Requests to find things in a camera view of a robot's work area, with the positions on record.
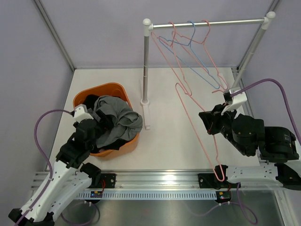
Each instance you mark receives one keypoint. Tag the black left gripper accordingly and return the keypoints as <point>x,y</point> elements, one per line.
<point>102,129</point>

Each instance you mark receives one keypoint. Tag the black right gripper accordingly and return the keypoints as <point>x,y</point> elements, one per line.
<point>210,119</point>

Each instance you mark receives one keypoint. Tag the black shorts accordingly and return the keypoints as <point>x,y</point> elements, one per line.
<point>105,123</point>

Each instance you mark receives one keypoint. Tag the grey green shorts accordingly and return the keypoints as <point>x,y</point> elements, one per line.
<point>126,122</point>

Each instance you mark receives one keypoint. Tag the blue wire hanger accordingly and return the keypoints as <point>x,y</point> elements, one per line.
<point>185,41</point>

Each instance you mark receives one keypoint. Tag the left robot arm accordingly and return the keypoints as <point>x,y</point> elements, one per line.
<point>69,176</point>

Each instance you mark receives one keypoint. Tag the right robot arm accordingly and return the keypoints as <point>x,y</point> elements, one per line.
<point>250,136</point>

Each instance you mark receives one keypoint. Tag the orange plastic laundry basket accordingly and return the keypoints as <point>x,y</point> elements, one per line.
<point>115,90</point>

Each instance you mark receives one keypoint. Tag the metal clothes rack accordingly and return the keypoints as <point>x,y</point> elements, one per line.
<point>148,27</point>

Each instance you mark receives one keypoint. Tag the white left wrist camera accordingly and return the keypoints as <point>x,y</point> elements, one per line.
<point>80,113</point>

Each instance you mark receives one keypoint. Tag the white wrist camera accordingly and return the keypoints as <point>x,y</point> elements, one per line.
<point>234,98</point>
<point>80,113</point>

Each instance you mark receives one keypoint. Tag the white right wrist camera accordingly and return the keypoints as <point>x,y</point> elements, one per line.
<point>234,98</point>

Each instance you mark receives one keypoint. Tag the aluminium mounting rail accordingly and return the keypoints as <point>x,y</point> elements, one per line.
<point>155,177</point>

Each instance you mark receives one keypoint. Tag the white slotted cable duct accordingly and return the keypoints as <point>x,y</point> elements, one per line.
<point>147,195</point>

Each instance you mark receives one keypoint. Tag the left aluminium frame post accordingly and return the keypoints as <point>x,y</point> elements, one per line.
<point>53,32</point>

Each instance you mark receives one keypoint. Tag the aluminium frame post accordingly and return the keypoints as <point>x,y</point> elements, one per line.
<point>273,6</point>
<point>53,32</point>

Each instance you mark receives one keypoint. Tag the right aluminium frame post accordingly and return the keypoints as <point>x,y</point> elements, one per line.
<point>273,6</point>

